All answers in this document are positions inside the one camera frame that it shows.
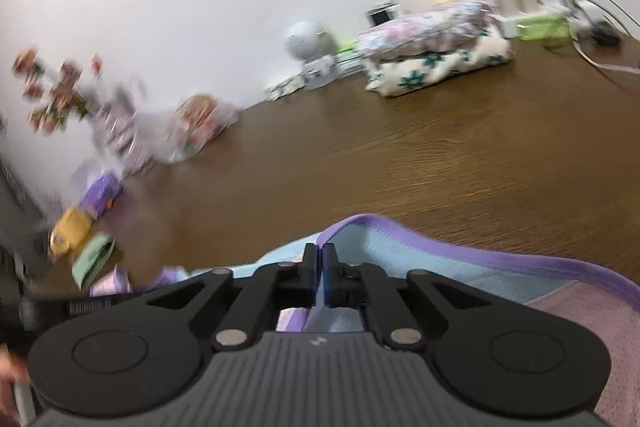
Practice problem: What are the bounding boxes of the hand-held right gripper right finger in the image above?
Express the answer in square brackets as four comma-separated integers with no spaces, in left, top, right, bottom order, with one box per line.
[322,245,506,354]

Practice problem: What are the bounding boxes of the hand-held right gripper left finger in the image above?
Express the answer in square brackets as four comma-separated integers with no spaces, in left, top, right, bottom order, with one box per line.
[135,243,319,354]

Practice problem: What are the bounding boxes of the pink and blue garment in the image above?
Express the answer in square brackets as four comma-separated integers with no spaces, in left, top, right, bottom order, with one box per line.
[90,213,640,427]

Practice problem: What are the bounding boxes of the person's left hand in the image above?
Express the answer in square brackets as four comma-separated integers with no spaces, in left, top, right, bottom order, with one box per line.
[0,349,30,383]

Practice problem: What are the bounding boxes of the green folded cloth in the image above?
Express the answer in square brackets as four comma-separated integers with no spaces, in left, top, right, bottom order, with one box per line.
[71,232,117,290]

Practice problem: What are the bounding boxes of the yellow mug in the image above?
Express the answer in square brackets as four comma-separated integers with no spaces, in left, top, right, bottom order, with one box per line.
[48,206,95,258]

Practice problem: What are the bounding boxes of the grey cabinet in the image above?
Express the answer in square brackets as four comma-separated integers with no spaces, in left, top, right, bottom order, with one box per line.
[0,152,46,288]

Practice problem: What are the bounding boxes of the clear plastic bag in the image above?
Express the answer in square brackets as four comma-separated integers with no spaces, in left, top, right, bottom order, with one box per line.
[135,94,241,165]

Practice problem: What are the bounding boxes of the knitted lilac vase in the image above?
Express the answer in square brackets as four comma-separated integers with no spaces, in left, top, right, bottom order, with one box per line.
[90,99,153,178]

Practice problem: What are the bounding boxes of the beige patterned roll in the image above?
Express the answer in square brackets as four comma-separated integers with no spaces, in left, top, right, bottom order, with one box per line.
[177,94,218,130]

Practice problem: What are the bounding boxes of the grey container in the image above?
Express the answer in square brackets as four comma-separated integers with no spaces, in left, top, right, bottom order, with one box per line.
[302,56,336,92]

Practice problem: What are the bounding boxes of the green and white packet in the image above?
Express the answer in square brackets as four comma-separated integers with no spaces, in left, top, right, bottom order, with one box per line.
[335,39,366,75]

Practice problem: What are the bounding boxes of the white round speaker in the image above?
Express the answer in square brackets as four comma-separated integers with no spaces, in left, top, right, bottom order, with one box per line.
[284,21,331,60]

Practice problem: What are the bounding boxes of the stack of folded floral cloths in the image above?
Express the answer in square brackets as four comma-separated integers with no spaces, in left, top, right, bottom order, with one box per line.
[364,24,516,98]

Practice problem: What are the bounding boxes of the black box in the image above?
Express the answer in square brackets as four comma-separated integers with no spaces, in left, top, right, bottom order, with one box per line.
[365,0,401,28]

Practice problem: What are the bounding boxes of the pink floral folded garment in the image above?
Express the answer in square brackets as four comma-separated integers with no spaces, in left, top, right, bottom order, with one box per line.
[356,0,496,60]

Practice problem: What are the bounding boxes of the green tissue pack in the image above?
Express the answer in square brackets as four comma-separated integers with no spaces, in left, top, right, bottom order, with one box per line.
[515,9,573,42]

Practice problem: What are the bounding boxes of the black adapter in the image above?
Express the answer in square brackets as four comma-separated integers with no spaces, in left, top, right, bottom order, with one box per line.
[587,19,623,48]

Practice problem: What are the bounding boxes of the white charger with cables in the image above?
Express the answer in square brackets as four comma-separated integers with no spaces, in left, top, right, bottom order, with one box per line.
[492,0,640,75]

